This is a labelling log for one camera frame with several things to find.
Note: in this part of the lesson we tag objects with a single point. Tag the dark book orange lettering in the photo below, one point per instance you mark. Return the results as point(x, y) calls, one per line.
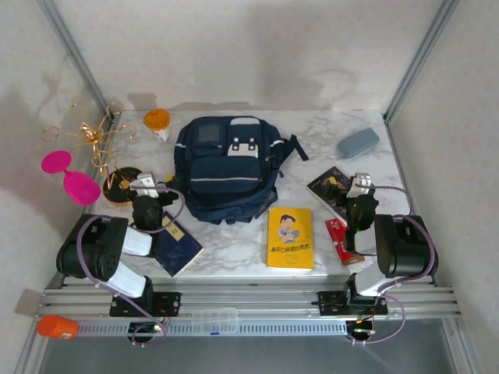
point(323, 187)

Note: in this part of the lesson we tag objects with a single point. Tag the grey-blue pencil case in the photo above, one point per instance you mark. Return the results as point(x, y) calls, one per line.
point(358, 143)

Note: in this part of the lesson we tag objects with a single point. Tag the navy blue cover book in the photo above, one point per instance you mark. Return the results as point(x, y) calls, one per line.
point(181, 249)

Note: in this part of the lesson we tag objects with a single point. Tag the navy blue backpack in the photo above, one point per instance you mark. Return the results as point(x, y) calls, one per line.
point(226, 175)

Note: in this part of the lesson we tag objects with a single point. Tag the yellow cartoon cover book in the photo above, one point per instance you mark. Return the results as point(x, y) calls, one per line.
point(290, 237)

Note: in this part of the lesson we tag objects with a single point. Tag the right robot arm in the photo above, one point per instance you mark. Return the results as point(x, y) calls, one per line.
point(405, 249)

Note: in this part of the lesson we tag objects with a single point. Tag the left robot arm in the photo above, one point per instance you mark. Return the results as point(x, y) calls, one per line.
point(97, 249)

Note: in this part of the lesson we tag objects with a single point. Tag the orange cap pill bottle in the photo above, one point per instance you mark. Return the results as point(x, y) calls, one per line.
point(156, 120)

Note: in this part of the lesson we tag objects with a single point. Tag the pink plastic goblet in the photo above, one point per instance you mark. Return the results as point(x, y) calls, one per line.
point(78, 187)

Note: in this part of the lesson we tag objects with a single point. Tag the small controller board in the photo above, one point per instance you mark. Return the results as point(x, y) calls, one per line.
point(360, 328)
point(146, 328)

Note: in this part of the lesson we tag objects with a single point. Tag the clear plastic compartment box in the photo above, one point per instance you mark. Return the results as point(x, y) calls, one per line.
point(214, 317)

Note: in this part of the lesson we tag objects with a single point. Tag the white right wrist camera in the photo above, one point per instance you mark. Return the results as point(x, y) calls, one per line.
point(360, 183)

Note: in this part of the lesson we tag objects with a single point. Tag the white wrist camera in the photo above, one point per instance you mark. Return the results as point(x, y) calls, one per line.
point(142, 183)
point(360, 183)

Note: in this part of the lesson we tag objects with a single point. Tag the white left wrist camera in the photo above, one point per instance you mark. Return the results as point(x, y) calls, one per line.
point(142, 183)

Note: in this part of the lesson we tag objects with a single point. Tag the aluminium table side rail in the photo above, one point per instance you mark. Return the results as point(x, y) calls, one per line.
point(114, 118)
point(397, 163)

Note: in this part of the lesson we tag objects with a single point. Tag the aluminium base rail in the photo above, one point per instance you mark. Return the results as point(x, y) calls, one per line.
point(253, 298)

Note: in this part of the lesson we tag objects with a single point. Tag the aluminium frame post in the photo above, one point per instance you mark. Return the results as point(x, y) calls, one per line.
point(74, 50)
point(421, 50)

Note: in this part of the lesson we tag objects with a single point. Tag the aluminium frame leg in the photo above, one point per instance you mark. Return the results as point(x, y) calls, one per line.
point(464, 346)
point(31, 354)

